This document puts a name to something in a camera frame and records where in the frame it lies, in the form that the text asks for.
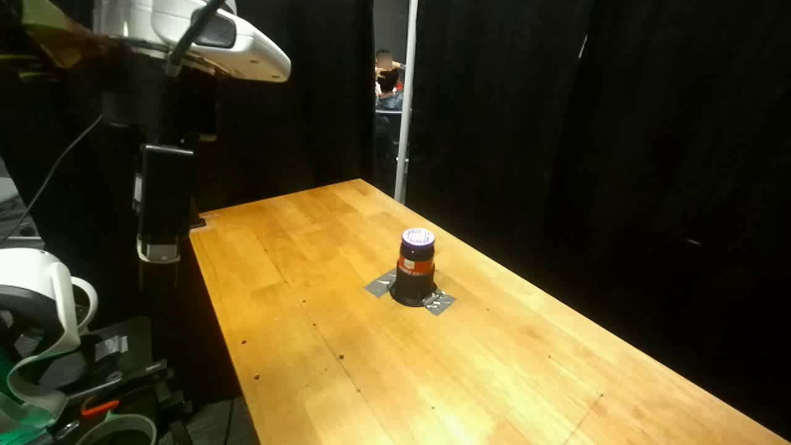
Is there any grey duct tape piece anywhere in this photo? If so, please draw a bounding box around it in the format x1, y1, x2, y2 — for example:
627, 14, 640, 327
419, 286, 456, 318
363, 266, 399, 300

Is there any white vertical pole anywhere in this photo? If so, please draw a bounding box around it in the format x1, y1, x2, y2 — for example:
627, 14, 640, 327
391, 0, 422, 206

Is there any person in background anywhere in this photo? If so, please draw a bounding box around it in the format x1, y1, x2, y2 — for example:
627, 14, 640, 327
373, 49, 408, 114

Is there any orange handled black clamp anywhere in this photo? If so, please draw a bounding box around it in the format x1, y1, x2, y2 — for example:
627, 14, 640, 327
47, 362, 177, 432

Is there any black curtain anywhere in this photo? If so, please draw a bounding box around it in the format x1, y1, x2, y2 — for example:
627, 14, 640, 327
0, 0, 791, 423

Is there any dark tape roll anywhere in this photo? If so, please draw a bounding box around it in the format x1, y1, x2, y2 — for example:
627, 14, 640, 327
73, 410, 160, 445

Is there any small red black object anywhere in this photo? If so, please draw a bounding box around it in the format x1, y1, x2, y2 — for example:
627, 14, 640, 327
387, 224, 439, 308

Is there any black vertical mounting post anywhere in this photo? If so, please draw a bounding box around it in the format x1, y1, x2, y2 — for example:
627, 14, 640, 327
131, 142, 198, 266

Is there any white rounded plastic housing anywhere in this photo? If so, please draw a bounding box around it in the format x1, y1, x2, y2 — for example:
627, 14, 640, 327
0, 245, 100, 358

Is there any green translucent plastic piece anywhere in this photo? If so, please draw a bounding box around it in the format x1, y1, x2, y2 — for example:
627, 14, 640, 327
0, 349, 57, 445

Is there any thin grey cable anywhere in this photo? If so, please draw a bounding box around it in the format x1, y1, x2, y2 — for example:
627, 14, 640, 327
0, 112, 106, 247

